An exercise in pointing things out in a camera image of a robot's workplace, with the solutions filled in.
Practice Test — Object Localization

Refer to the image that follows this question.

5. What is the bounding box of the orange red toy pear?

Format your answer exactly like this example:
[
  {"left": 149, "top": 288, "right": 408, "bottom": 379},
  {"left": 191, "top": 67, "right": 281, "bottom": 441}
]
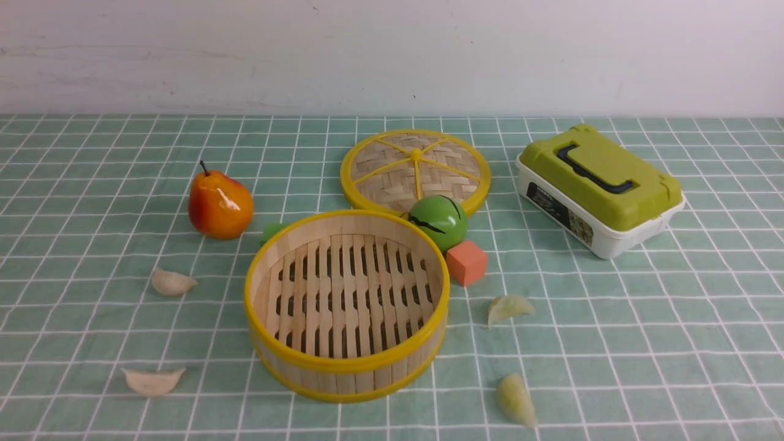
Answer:
[{"left": 188, "top": 160, "right": 254, "bottom": 240}]

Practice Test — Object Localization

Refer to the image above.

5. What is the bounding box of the woven bamboo steamer lid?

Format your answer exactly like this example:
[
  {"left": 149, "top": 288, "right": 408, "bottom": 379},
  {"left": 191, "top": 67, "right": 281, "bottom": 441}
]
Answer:
[{"left": 341, "top": 129, "right": 492, "bottom": 216}]

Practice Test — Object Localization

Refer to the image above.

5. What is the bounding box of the yellow rimmed bamboo steamer tray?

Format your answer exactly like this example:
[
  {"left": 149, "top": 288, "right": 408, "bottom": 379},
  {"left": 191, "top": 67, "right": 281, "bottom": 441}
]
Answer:
[{"left": 244, "top": 209, "right": 450, "bottom": 402}]

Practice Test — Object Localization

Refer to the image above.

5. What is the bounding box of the green checked tablecloth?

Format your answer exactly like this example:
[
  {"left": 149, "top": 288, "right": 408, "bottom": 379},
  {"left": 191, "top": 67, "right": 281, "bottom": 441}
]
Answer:
[{"left": 1, "top": 114, "right": 783, "bottom": 440}]

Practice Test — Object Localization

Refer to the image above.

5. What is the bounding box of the green lidded white storage box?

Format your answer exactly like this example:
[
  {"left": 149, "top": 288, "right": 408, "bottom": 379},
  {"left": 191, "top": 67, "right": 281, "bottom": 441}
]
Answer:
[{"left": 515, "top": 124, "right": 684, "bottom": 260}]

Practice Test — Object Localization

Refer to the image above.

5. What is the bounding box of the green foam cube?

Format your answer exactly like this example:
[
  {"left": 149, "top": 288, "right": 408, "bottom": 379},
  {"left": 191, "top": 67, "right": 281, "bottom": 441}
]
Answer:
[{"left": 260, "top": 222, "right": 288, "bottom": 246}]

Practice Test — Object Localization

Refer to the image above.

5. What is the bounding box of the green toy ball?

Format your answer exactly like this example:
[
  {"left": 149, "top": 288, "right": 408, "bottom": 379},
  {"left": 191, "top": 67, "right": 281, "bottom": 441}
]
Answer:
[{"left": 408, "top": 195, "right": 468, "bottom": 254}]

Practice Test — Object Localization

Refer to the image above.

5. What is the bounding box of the orange foam cube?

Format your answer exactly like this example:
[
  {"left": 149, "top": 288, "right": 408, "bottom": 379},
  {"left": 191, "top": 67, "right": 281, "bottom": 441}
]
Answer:
[{"left": 445, "top": 239, "right": 488, "bottom": 287}]

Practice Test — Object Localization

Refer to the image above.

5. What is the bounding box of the pale green dumpling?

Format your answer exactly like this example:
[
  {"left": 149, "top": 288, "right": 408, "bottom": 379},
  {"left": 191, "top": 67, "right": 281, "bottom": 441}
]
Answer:
[
  {"left": 487, "top": 295, "right": 537, "bottom": 326},
  {"left": 496, "top": 373, "right": 538, "bottom": 429}
]

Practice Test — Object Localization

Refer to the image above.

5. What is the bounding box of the white dumpling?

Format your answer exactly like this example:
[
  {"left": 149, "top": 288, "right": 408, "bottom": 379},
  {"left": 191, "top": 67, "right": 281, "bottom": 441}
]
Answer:
[
  {"left": 151, "top": 269, "right": 198, "bottom": 296},
  {"left": 121, "top": 367, "right": 187, "bottom": 398}
]

